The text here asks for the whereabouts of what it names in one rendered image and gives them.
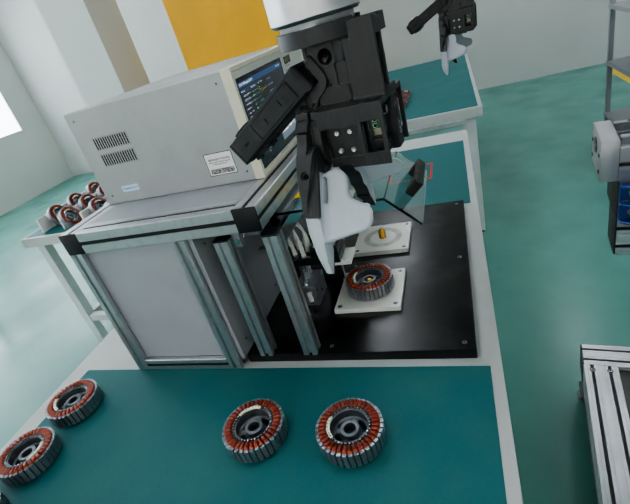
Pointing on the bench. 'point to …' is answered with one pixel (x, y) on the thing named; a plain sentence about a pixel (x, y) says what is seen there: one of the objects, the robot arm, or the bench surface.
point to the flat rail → (289, 223)
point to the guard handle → (416, 177)
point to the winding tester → (175, 131)
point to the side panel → (160, 306)
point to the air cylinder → (314, 287)
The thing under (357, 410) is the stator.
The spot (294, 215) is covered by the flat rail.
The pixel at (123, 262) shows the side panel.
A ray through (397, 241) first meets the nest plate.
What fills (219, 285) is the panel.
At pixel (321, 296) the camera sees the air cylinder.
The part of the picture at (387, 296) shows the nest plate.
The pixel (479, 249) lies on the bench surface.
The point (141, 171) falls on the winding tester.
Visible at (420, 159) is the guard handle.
